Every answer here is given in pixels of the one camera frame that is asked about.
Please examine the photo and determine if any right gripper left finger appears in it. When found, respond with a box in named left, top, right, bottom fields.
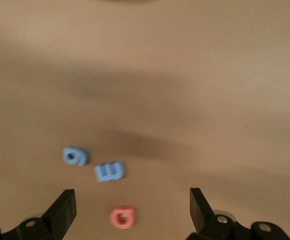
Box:
left=0, top=189, right=77, bottom=240

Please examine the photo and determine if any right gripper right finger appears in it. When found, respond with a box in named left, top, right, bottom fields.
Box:
left=186, top=187, right=290, bottom=240

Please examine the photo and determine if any blue foam letter m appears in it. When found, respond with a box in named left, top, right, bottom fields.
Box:
left=94, top=161, right=127, bottom=183

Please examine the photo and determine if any red round foam letter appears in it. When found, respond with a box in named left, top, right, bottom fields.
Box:
left=110, top=205, right=136, bottom=230

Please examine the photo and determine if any blue foam letter g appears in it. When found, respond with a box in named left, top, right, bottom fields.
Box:
left=62, top=146, right=90, bottom=167

